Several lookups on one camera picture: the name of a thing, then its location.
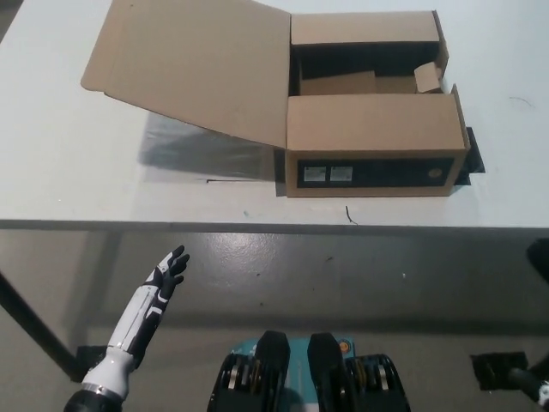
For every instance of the black rounded object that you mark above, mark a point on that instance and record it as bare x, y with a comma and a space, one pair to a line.
540, 259

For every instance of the black floor tape patch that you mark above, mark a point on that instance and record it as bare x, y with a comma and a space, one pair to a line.
493, 371
88, 360

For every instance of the black diagonal table leg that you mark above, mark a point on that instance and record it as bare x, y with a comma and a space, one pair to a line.
38, 322

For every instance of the brown cardboard storage box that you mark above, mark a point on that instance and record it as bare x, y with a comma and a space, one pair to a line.
369, 124

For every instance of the small folded cardboard insert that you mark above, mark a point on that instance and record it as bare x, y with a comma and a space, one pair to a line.
429, 79

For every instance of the transparent plastic film sheet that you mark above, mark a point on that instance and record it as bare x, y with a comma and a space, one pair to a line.
193, 159

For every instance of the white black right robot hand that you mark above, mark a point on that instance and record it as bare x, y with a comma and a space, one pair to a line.
532, 386

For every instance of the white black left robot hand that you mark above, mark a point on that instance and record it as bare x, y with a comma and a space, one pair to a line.
139, 317

